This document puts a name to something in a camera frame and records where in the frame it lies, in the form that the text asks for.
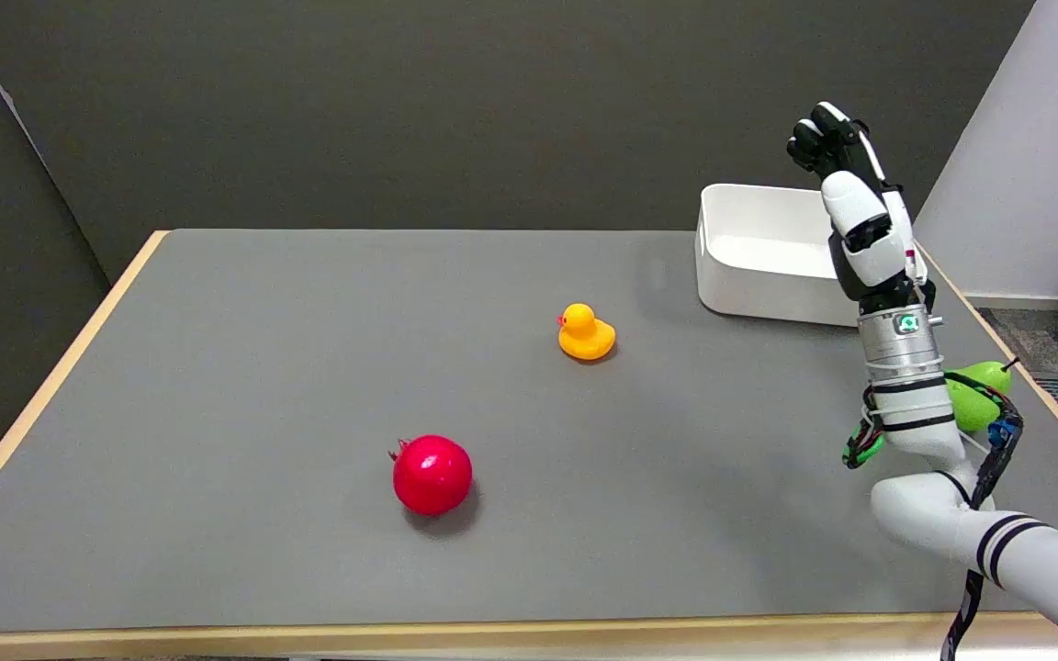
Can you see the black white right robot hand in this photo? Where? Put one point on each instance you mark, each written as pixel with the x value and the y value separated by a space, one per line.
pixel 867 240

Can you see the yellow rubber duck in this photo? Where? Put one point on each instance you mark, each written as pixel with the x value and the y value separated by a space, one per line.
pixel 584 334

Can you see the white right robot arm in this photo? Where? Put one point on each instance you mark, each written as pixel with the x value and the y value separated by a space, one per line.
pixel 938 477

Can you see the white plastic bin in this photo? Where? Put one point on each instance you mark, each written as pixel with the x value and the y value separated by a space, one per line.
pixel 765 257

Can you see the green pear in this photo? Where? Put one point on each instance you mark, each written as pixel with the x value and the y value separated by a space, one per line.
pixel 974 395

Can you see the red pomegranate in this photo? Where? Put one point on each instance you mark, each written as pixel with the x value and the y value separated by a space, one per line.
pixel 432 475

